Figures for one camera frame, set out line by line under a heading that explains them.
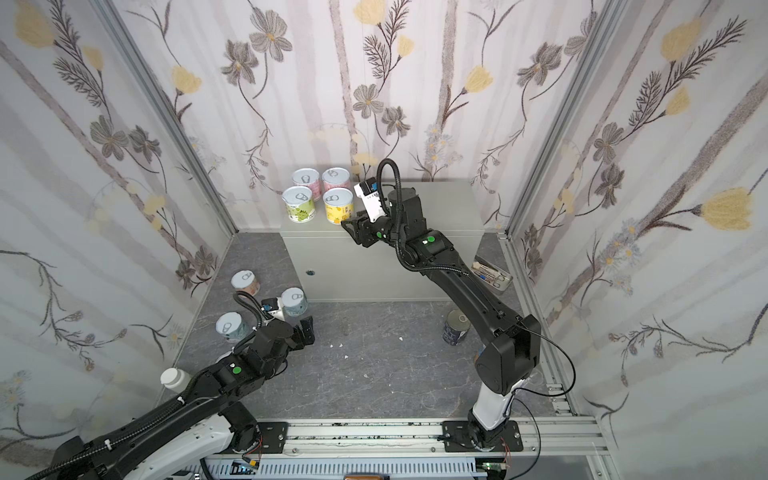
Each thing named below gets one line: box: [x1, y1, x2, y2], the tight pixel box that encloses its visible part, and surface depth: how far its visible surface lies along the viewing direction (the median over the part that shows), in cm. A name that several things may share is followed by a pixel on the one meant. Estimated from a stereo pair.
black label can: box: [443, 309, 471, 346], surface depth 86 cm
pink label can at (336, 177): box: [322, 167, 351, 191], surface depth 80 cm
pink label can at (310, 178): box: [292, 167, 322, 201], surface depth 80 cm
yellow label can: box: [323, 187, 354, 226], surface depth 75 cm
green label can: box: [282, 186, 316, 224], surface depth 75 cm
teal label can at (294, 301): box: [281, 287, 309, 317], surface depth 97 cm
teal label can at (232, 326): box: [215, 312, 250, 342], surface depth 90 cm
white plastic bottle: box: [160, 368, 193, 393], surface depth 76 cm
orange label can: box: [231, 270, 260, 299], surface depth 101 cm
